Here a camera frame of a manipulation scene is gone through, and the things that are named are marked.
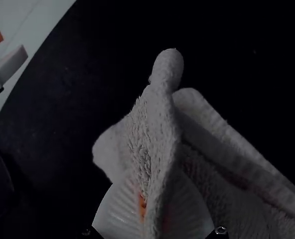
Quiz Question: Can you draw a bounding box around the pale towel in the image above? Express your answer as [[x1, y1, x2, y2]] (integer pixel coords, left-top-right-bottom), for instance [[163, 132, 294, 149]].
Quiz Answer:
[[91, 47, 295, 239]]

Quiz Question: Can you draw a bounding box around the black mat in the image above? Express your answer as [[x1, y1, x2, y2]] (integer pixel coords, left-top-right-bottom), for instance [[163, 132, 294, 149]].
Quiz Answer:
[[0, 0, 295, 239]]

